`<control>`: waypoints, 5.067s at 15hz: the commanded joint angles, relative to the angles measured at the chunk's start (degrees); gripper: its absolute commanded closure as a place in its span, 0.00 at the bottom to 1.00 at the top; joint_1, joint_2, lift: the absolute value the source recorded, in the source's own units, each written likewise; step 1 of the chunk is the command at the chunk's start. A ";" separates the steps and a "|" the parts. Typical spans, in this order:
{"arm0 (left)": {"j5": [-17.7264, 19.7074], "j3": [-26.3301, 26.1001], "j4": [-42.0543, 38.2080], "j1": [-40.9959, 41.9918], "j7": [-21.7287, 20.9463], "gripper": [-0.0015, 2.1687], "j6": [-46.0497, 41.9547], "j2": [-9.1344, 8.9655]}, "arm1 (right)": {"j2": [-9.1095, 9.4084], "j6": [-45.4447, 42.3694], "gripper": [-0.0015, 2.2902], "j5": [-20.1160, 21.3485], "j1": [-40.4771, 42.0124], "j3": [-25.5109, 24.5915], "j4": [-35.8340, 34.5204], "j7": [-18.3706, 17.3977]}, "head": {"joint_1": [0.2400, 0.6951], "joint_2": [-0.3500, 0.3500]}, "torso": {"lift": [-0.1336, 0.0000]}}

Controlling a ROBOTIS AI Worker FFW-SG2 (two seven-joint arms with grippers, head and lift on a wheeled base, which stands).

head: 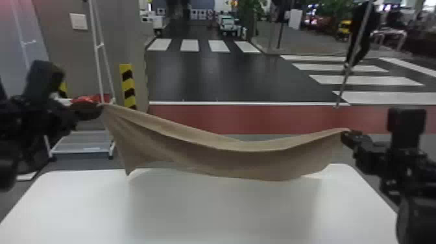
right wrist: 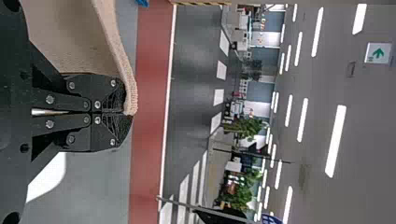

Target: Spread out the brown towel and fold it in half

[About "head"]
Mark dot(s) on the white frame stand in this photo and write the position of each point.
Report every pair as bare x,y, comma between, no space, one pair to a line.
99,51

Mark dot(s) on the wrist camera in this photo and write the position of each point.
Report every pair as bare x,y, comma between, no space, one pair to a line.
42,80
406,125

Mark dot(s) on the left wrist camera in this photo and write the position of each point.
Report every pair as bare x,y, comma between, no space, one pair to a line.
42,80

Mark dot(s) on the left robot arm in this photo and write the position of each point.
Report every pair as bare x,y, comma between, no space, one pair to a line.
15,143

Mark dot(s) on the yellow black striped post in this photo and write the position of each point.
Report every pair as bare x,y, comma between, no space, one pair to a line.
128,85

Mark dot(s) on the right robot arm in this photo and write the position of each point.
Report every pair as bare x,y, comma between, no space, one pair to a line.
414,204

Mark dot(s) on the beige towel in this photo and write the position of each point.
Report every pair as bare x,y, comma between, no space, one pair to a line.
211,153

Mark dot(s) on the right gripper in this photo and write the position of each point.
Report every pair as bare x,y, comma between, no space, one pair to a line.
373,156

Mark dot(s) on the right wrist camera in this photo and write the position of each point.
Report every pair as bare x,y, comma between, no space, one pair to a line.
406,125

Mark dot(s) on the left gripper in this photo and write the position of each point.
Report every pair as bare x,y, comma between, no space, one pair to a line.
59,119

